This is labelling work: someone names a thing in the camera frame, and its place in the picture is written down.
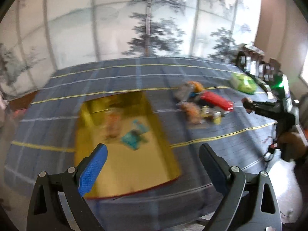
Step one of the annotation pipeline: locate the large fried twist bag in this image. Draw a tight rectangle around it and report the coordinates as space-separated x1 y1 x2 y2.
105 109 122 139

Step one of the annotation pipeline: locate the teal candy packet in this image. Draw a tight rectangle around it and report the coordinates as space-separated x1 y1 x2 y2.
121 119 149 151

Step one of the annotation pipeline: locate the clear pack dark seaweed snack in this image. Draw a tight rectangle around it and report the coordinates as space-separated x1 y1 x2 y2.
173 82 194 102

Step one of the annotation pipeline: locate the orange snack packet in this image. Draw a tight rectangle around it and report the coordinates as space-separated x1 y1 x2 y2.
187 80 204 93

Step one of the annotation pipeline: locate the gold tin red toffee box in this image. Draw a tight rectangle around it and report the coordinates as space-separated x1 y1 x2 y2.
75 91 181 199

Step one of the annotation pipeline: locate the red snack pack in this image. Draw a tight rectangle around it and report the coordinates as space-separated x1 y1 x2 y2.
200 91 234 112

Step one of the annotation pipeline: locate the green tissue pack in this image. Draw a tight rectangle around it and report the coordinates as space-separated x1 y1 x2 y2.
229 74 257 94

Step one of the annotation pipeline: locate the small fried twist bag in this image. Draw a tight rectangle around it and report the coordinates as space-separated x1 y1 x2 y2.
179 102 202 125

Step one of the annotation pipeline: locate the plaid grey tablecloth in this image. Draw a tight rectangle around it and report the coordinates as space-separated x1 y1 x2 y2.
3 57 274 230

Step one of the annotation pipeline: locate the painted folding screen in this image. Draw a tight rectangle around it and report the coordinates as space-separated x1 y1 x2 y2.
1 0 262 98

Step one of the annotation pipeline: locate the dark wooden chair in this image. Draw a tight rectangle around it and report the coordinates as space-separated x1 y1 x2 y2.
233 43 281 81

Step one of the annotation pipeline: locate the yellow cake packet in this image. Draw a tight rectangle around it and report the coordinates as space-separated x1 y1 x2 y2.
201 106 225 125

